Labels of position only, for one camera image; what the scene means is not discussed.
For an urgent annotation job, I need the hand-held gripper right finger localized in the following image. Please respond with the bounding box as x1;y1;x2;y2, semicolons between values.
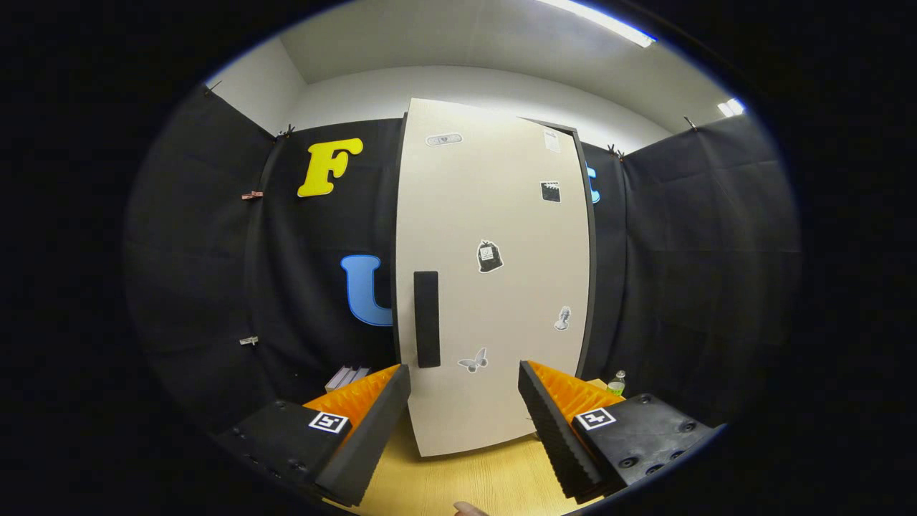
517;360;724;504

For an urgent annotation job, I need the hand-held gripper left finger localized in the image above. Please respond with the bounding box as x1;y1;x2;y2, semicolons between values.
215;363;413;508

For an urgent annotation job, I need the black door handle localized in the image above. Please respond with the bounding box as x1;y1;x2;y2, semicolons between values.
413;271;441;369

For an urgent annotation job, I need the grey shoe cabinet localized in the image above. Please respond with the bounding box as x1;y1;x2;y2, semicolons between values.
527;118;599;381

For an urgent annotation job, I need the black backdrop cloth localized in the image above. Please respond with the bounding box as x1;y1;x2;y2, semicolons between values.
122;82;802;438

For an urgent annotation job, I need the long ceiling light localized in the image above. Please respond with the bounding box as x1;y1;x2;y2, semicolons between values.
537;0;657;48

